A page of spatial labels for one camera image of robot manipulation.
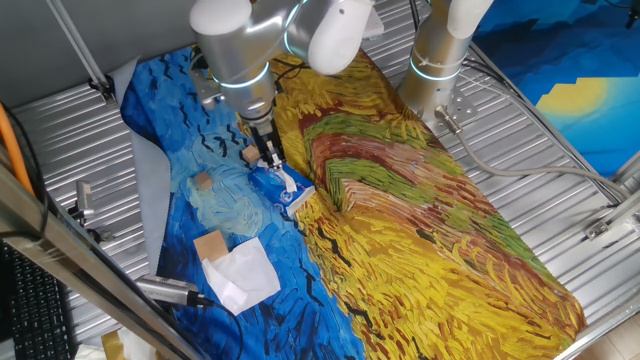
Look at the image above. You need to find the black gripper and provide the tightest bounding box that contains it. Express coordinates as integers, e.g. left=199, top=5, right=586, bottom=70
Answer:
left=247, top=120, right=287, bottom=170

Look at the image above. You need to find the blue tissue pack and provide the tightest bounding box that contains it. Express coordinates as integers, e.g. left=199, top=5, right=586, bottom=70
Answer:
left=248, top=162, right=316, bottom=217

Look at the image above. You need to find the large wooden block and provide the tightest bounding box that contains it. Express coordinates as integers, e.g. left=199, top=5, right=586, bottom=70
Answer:
left=193, top=229, right=230, bottom=263

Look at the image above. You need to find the painted wheat field tablecloth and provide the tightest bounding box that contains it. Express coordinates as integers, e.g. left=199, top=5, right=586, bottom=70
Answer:
left=119, top=47, right=589, bottom=360

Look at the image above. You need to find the white power strip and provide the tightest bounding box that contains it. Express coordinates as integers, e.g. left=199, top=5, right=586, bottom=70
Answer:
left=362, top=8, right=385, bottom=40

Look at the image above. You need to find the silver cylinder device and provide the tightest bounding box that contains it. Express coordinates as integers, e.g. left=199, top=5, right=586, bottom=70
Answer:
left=134, top=273, right=214, bottom=309

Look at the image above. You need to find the thin metal pole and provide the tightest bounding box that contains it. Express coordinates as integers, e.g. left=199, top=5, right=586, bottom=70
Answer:
left=45, top=0, right=117, bottom=107

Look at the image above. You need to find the white crumpled tissue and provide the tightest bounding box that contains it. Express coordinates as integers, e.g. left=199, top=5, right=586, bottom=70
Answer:
left=117, top=327, right=161, bottom=360

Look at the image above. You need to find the black keyboard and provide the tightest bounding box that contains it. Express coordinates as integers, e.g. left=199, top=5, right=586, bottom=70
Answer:
left=0, top=239, right=79, bottom=360

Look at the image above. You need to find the blue painted backdrop cloth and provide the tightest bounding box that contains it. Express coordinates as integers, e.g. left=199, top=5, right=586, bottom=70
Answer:
left=472, top=0, right=640, bottom=180

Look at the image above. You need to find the black device cable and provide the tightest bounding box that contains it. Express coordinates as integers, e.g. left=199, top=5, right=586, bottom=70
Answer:
left=199, top=297, right=245, bottom=360

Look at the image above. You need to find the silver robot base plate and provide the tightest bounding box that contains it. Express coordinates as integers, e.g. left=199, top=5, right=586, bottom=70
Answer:
left=422, top=88, right=477, bottom=135

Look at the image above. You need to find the thick grey hose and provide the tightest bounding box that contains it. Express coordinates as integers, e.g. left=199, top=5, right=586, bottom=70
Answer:
left=433, top=104, right=634, bottom=200

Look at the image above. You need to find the steel frame bar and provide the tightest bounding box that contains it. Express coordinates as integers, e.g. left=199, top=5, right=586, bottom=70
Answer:
left=0, top=144, right=204, bottom=360

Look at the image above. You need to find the orange hose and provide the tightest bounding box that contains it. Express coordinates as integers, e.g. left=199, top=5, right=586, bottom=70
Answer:
left=0, top=102, right=35, bottom=197

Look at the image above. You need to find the aluminium profile rail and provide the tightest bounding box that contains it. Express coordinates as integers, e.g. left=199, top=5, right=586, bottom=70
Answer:
left=583, top=149, right=640, bottom=242

